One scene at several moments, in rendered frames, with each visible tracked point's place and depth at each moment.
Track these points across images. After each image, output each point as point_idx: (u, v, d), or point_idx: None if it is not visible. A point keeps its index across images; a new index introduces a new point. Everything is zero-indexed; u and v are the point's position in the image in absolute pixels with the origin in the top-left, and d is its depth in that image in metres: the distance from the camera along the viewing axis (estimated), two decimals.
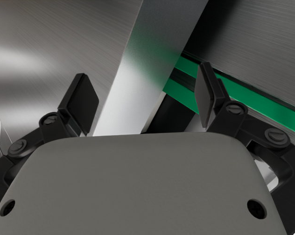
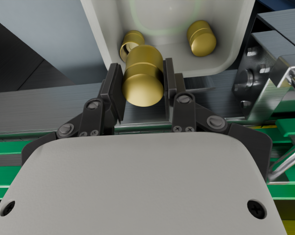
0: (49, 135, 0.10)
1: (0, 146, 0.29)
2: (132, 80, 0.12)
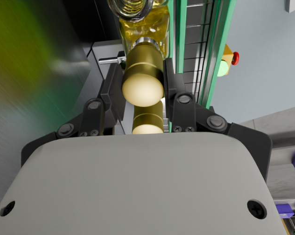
0: (49, 135, 0.10)
1: None
2: (132, 80, 0.11)
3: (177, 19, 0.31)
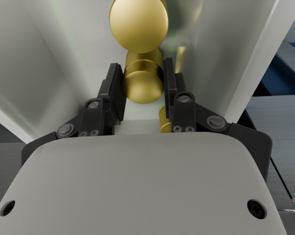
0: (49, 135, 0.10)
1: None
2: None
3: None
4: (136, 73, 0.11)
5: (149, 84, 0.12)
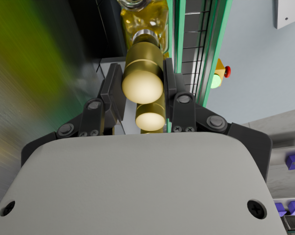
0: (49, 135, 0.10)
1: None
2: (143, 116, 0.17)
3: (175, 44, 0.36)
4: (136, 73, 0.11)
5: (149, 84, 0.12)
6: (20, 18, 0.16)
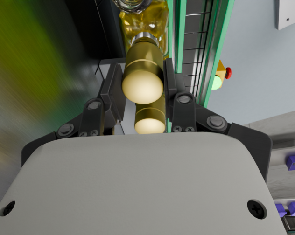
0: (49, 135, 0.10)
1: None
2: (143, 122, 0.16)
3: (175, 46, 0.35)
4: (136, 73, 0.11)
5: (149, 84, 0.12)
6: (14, 20, 0.15)
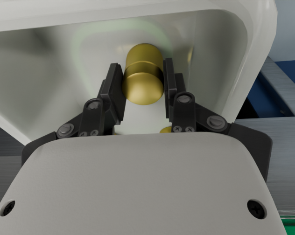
0: (49, 135, 0.10)
1: None
2: None
3: None
4: None
5: None
6: None
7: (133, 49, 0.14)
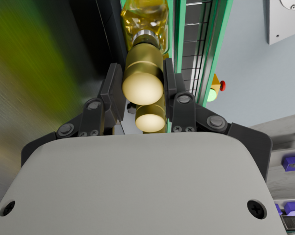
0: (49, 135, 0.10)
1: None
2: None
3: (174, 67, 0.40)
4: (146, 115, 0.16)
5: (154, 121, 0.17)
6: (52, 69, 0.20)
7: (133, 49, 0.14)
